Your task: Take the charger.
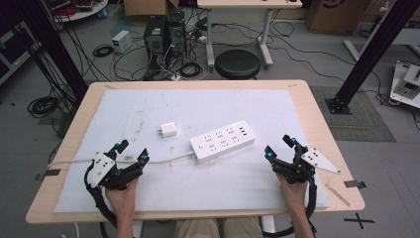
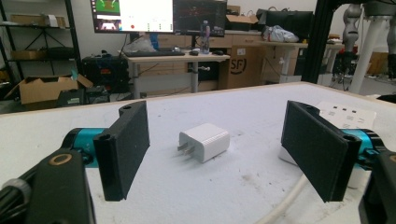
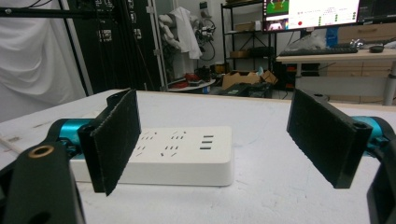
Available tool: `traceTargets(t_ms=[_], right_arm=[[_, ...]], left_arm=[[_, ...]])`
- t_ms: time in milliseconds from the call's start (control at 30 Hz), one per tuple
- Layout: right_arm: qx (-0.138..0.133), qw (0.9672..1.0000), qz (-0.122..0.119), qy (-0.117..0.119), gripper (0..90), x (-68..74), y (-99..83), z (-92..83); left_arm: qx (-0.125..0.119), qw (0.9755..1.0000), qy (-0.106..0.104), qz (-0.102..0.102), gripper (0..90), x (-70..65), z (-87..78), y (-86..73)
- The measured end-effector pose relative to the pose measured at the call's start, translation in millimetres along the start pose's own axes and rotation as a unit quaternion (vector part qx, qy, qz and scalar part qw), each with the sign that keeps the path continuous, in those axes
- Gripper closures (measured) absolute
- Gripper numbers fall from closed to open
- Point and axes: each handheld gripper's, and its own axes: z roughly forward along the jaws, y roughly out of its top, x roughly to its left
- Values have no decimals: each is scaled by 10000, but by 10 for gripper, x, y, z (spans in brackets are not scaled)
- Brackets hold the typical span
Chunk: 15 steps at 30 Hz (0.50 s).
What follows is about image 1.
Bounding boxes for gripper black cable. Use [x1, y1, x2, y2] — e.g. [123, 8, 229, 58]
[262, 178, 318, 238]
[83, 163, 119, 230]

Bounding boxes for small cardboard box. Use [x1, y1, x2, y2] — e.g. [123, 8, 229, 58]
[123, 0, 180, 18]

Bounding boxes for black tape cross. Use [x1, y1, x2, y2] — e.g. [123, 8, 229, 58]
[343, 212, 376, 230]

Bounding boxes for black metal stand post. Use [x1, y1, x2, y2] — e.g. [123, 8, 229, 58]
[324, 0, 420, 116]
[15, 0, 90, 101]

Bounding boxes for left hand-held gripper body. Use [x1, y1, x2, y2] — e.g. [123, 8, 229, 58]
[89, 151, 143, 191]

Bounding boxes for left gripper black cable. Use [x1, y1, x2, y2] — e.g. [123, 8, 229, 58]
[83, 163, 119, 230]

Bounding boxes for thin wooden stick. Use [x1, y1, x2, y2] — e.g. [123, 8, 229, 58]
[324, 182, 352, 208]

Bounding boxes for small coiled black cable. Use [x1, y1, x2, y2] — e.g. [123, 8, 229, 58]
[91, 44, 115, 59]

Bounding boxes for large cardboard box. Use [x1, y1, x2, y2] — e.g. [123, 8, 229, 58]
[304, 0, 373, 37]

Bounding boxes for wooden table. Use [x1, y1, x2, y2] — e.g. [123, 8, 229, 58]
[25, 78, 367, 225]

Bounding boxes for white power supply box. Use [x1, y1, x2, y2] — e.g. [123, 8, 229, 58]
[111, 30, 133, 55]

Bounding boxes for person's legs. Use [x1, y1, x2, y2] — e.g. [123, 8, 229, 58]
[173, 216, 265, 238]

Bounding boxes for person's right hand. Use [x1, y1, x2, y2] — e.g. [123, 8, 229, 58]
[275, 173, 310, 213]

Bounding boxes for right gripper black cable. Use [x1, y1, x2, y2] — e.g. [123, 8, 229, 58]
[262, 178, 318, 238]

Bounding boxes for white-legged desk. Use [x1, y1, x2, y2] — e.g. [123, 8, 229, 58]
[196, 0, 303, 69]

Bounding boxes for white charger adapter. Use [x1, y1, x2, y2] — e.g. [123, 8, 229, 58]
[159, 122, 178, 139]

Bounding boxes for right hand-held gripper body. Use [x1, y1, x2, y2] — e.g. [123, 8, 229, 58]
[271, 147, 342, 185]

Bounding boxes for white foam mat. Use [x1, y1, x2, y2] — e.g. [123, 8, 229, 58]
[53, 87, 331, 214]

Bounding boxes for person's left hand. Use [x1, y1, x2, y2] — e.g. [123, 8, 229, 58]
[104, 178, 140, 216]

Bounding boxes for white power strip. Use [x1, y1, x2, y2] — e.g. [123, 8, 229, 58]
[189, 120, 257, 164]

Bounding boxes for white power strip cable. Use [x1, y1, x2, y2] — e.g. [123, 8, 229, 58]
[47, 150, 196, 171]

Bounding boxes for grey floor mat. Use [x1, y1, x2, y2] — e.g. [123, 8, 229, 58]
[310, 85, 397, 144]

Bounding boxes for white equipment board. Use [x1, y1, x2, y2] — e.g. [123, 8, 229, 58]
[388, 59, 420, 110]

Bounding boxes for large coiled black cable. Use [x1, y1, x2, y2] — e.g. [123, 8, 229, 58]
[27, 96, 61, 119]

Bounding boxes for round white table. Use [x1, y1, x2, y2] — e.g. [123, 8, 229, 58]
[42, 0, 110, 24]

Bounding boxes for black tape strip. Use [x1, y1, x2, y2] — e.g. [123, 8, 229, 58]
[343, 179, 368, 189]
[35, 169, 61, 181]

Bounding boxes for black computer tower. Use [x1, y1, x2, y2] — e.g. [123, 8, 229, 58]
[165, 10, 188, 58]
[143, 15, 168, 65]

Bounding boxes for black round stool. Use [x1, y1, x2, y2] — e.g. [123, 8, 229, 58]
[214, 49, 263, 80]

